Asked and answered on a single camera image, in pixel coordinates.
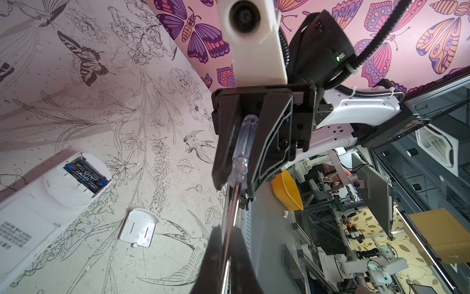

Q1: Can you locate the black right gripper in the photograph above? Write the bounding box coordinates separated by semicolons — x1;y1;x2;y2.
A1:
212;84;318;197

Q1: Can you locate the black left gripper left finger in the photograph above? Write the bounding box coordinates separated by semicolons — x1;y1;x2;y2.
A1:
190;226;222;294

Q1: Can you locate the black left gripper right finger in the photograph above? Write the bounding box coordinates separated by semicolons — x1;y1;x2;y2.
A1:
229;227;263;294

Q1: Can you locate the clear handle screwdriver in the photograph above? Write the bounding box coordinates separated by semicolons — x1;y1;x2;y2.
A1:
220;115;258;294

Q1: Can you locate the white battery cover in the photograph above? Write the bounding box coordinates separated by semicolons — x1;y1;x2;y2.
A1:
118;208;160;248

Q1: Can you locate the long white remote control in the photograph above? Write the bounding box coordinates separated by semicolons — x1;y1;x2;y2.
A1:
1;152;112;291

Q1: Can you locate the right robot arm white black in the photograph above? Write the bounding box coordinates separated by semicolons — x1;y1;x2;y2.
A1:
211;1;417;196

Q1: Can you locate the black blue battery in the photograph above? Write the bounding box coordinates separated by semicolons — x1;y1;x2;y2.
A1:
64;156;109;195

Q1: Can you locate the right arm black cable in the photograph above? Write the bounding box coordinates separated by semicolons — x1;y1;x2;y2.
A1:
322;0;416;98

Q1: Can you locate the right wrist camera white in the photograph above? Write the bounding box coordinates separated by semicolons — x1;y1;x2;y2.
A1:
218;0;288;87

